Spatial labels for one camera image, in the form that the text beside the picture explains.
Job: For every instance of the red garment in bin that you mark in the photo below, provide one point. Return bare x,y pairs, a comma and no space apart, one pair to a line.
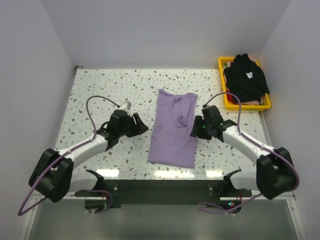
232,99

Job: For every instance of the yellow plastic bin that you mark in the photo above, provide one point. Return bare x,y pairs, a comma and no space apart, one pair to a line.
228,105

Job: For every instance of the pink garment in bin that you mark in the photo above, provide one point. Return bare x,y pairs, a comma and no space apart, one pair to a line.
255,102

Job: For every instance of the purple t-shirt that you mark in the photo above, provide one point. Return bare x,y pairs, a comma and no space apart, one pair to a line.
171,142

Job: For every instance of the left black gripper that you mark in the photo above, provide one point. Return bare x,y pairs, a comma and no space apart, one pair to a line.
139,127

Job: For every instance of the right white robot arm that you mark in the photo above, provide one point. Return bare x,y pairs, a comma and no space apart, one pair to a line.
274,173

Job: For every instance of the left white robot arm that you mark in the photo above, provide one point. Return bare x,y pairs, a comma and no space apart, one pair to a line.
52,176

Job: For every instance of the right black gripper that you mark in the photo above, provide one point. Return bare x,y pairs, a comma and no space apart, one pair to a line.
196,130

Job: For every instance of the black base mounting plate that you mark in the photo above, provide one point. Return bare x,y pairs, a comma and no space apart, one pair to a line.
115,193

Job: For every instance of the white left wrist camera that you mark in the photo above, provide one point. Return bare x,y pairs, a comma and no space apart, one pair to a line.
125,106

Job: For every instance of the black t-shirt in bin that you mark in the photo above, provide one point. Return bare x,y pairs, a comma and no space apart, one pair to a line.
245,79

